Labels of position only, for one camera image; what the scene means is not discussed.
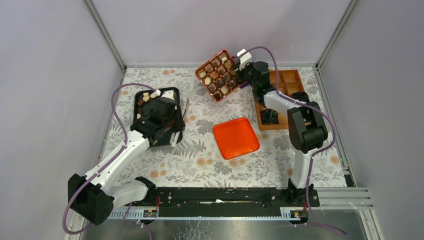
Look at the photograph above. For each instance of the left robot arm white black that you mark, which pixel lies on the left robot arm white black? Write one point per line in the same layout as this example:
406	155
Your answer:
94	195

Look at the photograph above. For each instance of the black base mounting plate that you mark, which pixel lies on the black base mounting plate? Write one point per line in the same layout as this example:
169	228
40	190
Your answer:
210	202

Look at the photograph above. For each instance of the dark rolled tie left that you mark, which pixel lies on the dark rolled tie left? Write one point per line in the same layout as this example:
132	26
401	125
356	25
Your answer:
269	117

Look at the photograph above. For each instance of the orange chocolate box with tray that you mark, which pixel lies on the orange chocolate box with tray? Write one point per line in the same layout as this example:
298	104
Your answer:
219	76

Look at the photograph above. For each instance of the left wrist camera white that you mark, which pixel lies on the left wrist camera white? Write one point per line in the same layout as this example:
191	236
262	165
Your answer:
168	94

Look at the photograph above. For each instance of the dark rolled tie back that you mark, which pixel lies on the dark rolled tie back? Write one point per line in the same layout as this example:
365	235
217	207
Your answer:
300	96

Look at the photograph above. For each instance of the dark rolled tie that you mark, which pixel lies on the dark rolled tie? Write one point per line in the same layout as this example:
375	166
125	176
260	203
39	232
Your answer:
300	96
269	117

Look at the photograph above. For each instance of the orange box lid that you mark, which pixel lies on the orange box lid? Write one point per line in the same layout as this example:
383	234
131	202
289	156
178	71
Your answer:
235	138

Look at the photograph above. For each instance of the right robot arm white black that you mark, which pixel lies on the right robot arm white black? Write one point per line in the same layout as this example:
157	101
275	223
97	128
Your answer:
305	120

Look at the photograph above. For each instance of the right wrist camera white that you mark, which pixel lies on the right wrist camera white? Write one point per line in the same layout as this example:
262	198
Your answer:
243	58

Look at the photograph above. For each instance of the white handled metal tongs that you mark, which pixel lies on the white handled metal tongs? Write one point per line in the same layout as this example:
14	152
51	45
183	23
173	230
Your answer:
180	124

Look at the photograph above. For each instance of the wooden compartment organizer box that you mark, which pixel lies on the wooden compartment organizer box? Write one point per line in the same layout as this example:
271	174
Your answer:
289	82

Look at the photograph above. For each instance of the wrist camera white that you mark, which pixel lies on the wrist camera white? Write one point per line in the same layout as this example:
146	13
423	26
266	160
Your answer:
243	58
168	94

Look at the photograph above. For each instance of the black plastic tray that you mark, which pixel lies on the black plastic tray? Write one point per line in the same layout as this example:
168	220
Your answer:
140	99

